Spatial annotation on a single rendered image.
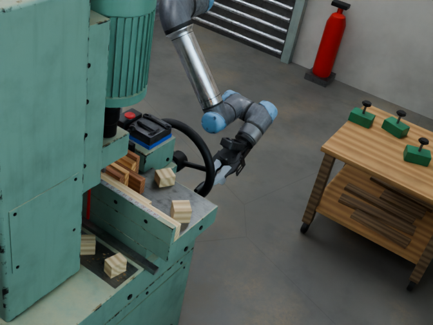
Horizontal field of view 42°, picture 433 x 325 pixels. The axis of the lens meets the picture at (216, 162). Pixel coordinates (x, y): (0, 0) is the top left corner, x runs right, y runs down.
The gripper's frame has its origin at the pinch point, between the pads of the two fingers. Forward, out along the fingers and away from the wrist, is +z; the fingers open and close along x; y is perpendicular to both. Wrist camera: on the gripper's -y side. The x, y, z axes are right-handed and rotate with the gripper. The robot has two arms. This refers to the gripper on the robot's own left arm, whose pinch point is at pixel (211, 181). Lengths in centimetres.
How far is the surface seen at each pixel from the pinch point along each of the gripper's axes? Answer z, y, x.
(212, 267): 7, 83, 9
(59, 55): 24, -89, -1
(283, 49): -184, 182, 95
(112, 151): 22, -45, 7
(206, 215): 18.0, -26.9, -16.3
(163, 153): 8.0, -24.5, 6.6
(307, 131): -114, 153, 33
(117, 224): 33.4, -31.3, 0.3
